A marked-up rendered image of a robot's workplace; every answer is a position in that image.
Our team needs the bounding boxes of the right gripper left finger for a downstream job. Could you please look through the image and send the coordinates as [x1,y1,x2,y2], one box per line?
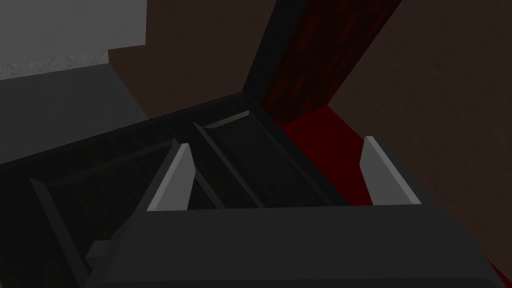
[135,142,197,213]

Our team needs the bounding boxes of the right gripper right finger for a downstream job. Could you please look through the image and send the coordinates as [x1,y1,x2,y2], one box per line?
[358,135,435,207]

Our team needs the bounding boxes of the black panelled door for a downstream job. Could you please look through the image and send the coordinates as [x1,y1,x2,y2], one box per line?
[0,91,354,288]

